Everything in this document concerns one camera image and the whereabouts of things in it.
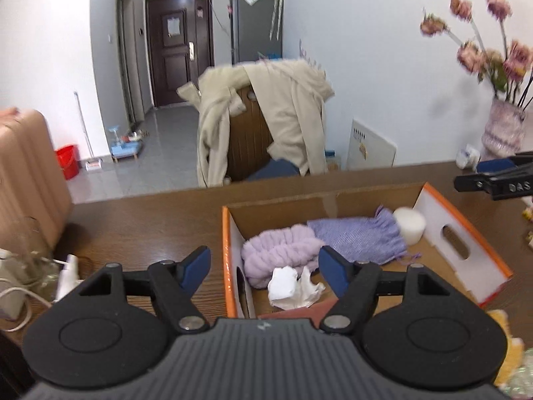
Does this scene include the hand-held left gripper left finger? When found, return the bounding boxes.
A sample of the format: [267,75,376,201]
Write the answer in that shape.
[77,245,212,335]

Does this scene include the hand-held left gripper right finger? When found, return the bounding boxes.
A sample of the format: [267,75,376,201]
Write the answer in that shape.
[318,245,452,335]

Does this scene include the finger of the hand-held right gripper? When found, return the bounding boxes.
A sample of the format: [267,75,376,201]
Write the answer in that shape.
[477,153,533,174]
[454,173,498,193]

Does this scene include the purple sachet bag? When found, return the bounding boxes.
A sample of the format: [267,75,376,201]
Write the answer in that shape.
[307,205,408,265]

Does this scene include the white tissue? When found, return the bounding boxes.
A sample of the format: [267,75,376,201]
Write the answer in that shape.
[267,266,325,311]

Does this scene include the orange cardboard box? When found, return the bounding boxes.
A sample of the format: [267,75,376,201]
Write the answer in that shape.
[221,182,514,319]

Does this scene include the purple towel headband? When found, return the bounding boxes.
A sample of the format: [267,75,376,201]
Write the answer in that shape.
[242,224,325,289]

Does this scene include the clear plastic bag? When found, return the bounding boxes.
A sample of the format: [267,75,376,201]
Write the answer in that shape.
[502,348,533,400]

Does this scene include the white pill bottle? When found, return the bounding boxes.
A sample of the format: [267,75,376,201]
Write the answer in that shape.
[455,144,481,169]

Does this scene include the pink vase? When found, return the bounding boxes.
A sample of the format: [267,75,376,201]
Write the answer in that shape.
[481,96,529,163]

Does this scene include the white board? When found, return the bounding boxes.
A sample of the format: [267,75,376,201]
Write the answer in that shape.
[345,119,397,171]

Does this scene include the dried pink roses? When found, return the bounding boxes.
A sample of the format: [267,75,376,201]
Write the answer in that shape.
[420,0,533,111]

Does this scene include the blue seat cushion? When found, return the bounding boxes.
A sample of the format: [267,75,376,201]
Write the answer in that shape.
[246,159,300,182]

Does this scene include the small white bottle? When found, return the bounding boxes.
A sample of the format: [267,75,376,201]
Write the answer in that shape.
[56,254,80,301]

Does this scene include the wooden chair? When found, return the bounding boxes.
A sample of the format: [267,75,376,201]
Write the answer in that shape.
[227,85,300,182]

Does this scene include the white mop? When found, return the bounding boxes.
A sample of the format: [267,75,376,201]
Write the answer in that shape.
[74,91,103,171]

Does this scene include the clear glass cup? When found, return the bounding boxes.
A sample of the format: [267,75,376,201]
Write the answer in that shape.
[12,217,59,288]

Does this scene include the beige jacket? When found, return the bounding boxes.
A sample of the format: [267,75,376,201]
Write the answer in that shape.
[177,59,335,188]

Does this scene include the red bucket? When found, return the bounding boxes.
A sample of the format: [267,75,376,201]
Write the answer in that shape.
[55,144,80,180]

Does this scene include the pink suitcase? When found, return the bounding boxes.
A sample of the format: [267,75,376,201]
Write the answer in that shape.
[0,107,73,244]

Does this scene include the dark brown door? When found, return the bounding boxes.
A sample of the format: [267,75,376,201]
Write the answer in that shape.
[145,0,215,109]

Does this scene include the grey sliding door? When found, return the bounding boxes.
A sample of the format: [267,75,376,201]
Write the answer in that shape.
[116,0,146,123]

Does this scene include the grey refrigerator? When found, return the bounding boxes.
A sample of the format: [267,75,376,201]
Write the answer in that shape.
[230,0,284,64]

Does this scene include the white umbrella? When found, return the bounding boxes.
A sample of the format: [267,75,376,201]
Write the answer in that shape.
[268,0,286,41]

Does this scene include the white cable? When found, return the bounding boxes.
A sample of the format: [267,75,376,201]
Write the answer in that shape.
[0,287,53,332]

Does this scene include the pink wall sticker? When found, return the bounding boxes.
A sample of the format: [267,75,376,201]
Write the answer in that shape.
[297,39,329,76]

